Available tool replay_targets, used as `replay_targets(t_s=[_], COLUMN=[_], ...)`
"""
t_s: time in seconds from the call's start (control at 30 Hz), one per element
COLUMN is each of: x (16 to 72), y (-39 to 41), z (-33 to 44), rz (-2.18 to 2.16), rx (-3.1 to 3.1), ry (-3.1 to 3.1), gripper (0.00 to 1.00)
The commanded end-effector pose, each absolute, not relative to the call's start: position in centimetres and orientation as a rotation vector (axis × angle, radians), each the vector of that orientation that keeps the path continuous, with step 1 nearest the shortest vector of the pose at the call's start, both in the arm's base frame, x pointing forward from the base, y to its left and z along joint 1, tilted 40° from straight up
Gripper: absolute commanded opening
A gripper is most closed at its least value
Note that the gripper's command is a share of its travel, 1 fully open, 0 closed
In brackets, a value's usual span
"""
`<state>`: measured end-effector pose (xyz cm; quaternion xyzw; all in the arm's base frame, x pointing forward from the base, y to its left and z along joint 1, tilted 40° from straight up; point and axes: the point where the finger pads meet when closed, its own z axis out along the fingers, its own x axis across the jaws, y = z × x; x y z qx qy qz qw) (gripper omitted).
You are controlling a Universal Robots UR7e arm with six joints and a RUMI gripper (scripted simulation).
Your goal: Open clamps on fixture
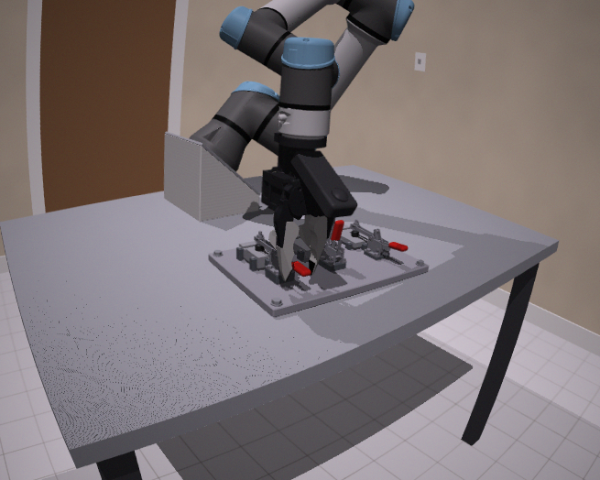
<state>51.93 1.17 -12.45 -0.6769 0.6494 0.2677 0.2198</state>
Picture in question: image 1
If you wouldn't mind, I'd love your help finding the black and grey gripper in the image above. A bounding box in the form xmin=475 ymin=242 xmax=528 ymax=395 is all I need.
xmin=261 ymin=133 xmax=333 ymax=281

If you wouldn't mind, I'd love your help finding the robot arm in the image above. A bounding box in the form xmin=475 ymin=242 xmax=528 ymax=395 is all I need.
xmin=190 ymin=0 xmax=414 ymax=218

